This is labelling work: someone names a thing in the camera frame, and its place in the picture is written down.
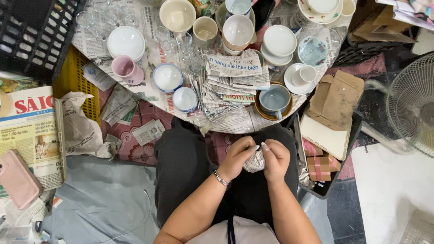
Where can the person's left hand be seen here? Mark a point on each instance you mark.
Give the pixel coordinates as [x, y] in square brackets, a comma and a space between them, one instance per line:
[234, 159]

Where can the person's right hand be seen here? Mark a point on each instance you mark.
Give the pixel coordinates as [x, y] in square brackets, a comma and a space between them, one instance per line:
[278, 161]

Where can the small newspaper-wrapped item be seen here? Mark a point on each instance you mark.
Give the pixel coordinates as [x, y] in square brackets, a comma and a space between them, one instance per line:
[255, 162]

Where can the brown boxes with pink ribbon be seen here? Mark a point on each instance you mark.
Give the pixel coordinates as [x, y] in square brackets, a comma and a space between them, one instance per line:
[320, 166]

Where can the white flat board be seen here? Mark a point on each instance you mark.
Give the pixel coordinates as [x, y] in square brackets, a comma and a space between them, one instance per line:
[325, 139]

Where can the person's black trousers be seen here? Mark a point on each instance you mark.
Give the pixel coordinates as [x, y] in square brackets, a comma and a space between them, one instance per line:
[179, 162]

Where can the brown saucer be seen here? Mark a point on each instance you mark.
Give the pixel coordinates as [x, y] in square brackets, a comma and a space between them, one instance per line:
[257, 110]

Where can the grey-blue mug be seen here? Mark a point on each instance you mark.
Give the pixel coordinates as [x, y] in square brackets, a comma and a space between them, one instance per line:
[274, 100]

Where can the white saucer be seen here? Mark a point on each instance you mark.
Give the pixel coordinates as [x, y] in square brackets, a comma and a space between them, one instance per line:
[291, 86]

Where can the person's light shirt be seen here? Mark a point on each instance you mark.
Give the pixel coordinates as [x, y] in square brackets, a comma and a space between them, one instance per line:
[251, 233]

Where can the small white blue-rimmed bowl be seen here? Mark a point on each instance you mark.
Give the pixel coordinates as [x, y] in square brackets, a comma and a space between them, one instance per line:
[184, 99]

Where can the black plastic tray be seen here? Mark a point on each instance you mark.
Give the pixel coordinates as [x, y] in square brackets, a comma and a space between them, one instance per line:
[354, 135]

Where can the pile of folded newspaper sheets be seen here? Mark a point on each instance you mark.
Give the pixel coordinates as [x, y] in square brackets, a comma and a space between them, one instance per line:
[230, 78]

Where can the flattened brown cardboard box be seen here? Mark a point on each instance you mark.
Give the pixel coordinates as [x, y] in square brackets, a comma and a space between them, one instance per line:
[335, 98]

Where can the small newspaper scrap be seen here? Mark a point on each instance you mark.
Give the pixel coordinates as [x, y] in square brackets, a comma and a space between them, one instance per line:
[148, 131]

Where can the small white cup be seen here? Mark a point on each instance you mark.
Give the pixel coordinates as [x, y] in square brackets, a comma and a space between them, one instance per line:
[303, 74]

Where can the pink patterned floor mat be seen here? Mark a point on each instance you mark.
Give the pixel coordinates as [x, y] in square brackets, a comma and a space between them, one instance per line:
[135, 152]

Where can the white plate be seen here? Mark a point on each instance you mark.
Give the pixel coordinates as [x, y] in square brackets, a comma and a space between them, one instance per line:
[279, 40]
[274, 60]

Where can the white bowl with blue rim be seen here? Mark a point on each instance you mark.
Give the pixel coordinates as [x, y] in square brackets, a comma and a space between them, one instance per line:
[167, 77]

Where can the blue patterned glass bowl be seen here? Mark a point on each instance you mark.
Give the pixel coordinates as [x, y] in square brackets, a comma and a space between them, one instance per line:
[312, 52]

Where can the large white panel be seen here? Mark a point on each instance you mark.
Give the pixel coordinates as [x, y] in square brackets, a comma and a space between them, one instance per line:
[390, 183]

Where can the cluster of small clear glasses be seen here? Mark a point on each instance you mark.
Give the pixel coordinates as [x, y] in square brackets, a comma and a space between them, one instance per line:
[184, 44]

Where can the white bowl with brown rim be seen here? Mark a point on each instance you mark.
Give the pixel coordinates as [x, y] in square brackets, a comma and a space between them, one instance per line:
[238, 31]

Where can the loose newspaper sheet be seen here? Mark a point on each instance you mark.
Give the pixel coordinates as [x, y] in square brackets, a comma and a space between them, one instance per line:
[98, 76]
[117, 105]

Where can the cream cup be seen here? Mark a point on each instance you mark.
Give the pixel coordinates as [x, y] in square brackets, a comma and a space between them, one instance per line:
[348, 6]
[204, 28]

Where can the black mesh crate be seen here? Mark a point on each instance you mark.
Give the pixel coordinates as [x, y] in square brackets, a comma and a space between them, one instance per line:
[359, 54]

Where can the clear glass jug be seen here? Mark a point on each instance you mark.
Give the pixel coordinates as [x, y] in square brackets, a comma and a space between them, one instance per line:
[330, 37]

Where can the grey cloth sheet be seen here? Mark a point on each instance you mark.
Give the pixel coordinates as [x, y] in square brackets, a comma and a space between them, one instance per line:
[101, 200]

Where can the pink mug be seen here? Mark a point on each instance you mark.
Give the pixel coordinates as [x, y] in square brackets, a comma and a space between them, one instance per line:
[127, 69]

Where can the pale green plate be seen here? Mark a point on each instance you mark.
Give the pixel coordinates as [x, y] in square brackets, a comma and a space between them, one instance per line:
[219, 18]

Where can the white electric fan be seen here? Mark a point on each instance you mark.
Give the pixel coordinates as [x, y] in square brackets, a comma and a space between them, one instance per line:
[410, 101]

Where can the black glossy dish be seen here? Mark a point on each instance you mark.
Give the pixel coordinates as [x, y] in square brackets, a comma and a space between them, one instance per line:
[262, 12]

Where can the floral patterned plate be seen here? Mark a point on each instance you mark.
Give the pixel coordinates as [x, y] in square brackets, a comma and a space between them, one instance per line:
[305, 12]

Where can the white and blue cup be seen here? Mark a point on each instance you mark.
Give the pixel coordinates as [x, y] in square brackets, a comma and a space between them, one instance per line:
[238, 6]

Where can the large cream bowl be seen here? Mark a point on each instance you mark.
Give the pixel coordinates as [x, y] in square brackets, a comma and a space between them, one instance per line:
[177, 16]

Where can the colourful snack packet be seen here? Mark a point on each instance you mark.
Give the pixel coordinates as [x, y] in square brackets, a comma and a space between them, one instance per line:
[201, 7]

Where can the white plastic basket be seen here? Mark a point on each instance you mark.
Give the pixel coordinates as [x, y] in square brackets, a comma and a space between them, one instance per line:
[417, 230]

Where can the crumpled newspaper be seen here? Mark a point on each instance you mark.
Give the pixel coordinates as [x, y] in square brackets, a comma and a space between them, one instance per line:
[79, 125]

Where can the white shallow bowl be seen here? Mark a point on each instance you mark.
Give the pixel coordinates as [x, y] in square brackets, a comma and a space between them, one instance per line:
[323, 5]

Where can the newspaper table cover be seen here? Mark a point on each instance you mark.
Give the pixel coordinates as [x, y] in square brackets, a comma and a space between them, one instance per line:
[152, 17]

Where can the brown cardboard pieces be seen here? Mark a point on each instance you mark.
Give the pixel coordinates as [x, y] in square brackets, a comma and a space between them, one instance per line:
[379, 28]

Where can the beige plastic tray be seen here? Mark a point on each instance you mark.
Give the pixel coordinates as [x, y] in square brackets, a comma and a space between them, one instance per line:
[59, 135]

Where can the yellow plastic crate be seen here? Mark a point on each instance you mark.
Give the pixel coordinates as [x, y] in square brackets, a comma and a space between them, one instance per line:
[76, 78]

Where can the cluster of clear stemmed glasses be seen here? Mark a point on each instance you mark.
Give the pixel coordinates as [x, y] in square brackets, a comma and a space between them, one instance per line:
[101, 18]

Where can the heap of papers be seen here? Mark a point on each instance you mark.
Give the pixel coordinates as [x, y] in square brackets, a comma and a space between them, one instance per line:
[413, 12]

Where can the large flat newspaper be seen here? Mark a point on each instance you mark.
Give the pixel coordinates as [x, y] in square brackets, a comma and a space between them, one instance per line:
[27, 128]

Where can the pink phone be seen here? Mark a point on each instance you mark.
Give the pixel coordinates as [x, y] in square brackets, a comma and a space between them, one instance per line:
[18, 179]

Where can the heap of newspaper scraps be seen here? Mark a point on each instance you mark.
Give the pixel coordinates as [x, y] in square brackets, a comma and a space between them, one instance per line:
[23, 220]

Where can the black plastic crate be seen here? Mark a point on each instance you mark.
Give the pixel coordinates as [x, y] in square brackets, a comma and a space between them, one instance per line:
[30, 34]

